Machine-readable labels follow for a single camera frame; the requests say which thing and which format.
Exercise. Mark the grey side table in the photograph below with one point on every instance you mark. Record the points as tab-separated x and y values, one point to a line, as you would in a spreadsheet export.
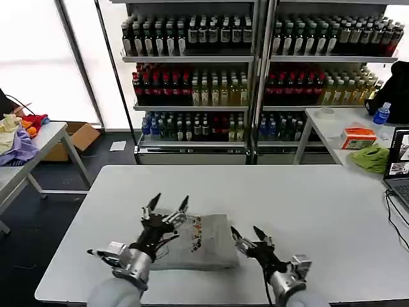
48	137

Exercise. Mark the brown cardboard box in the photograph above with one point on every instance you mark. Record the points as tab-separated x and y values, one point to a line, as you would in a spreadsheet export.
80	136

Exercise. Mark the black laptop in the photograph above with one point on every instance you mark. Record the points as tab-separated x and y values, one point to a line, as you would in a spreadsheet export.
399	166

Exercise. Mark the cream cloth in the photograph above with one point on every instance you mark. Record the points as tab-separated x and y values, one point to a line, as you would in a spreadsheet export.
7	129

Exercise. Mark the blue-labelled water bottle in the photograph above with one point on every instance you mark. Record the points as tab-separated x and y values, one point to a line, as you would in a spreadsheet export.
381	115

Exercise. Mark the green cloth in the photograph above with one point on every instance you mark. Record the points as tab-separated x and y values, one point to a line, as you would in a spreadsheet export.
370	157

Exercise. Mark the black bag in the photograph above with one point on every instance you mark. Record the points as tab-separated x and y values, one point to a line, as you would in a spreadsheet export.
394	92

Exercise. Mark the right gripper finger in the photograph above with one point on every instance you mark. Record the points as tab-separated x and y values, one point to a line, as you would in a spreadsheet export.
265	240
241	243

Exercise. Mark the clear tape roll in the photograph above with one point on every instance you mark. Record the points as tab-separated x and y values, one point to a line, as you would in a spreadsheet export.
326	113

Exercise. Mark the grey printed t-shirt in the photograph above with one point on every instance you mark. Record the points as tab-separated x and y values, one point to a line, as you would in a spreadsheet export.
214	243

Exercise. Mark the orange tissue box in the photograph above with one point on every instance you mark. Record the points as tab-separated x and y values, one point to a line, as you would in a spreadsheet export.
358	138

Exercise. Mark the white paper sheet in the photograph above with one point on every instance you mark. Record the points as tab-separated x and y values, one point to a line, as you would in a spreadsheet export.
118	146

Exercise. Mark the black slanted pole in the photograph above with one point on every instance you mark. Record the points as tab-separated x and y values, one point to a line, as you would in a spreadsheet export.
119	86

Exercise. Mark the purple cloth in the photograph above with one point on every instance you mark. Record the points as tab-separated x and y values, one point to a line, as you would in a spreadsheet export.
20	147

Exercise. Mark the black chair back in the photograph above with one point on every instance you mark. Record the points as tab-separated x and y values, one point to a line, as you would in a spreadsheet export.
5	102

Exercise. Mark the shelf with bottles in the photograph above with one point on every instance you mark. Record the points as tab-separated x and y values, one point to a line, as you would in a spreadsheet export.
191	80
319	80

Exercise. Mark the white desk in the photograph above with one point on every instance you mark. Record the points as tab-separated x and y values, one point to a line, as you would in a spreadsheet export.
329	128

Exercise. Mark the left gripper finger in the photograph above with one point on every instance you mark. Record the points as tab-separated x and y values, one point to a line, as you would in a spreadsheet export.
177	212
151	206

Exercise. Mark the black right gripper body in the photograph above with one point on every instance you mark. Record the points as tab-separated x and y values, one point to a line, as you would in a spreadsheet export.
265	256

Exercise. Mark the red cloth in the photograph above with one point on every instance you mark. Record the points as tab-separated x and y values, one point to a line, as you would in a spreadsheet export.
35	122

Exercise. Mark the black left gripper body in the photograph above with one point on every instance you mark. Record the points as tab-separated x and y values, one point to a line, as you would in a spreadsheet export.
155	231

